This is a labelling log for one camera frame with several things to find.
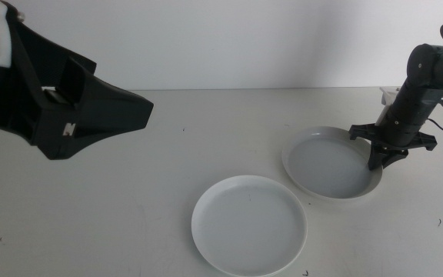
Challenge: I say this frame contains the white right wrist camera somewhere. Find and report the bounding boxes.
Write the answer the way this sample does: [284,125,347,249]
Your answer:
[375,86,401,128]

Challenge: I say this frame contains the white shallow bowl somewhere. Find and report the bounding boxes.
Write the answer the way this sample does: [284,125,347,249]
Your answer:
[190,175,308,277]

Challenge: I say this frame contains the grey shallow bowl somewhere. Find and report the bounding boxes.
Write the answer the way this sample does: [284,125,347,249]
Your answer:
[281,125,384,200]

